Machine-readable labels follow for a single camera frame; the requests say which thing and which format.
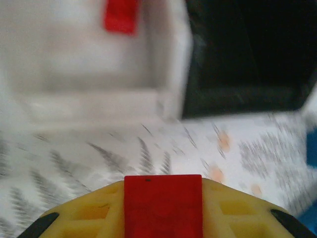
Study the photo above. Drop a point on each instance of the red lego brick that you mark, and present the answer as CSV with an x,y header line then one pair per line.
x,y
163,208
121,17

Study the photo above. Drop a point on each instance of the white plastic bin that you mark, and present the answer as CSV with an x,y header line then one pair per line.
x,y
74,62

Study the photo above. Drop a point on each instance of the floral patterned table cover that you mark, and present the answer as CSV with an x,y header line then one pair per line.
x,y
99,153

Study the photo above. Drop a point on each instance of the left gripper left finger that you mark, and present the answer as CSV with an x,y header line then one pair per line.
x,y
81,215

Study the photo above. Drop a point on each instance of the blue lego brick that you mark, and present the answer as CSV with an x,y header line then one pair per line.
x,y
312,151

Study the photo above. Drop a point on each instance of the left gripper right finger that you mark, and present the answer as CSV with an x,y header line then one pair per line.
x,y
242,215

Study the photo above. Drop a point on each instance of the black plastic bin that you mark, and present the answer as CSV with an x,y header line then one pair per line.
x,y
247,62

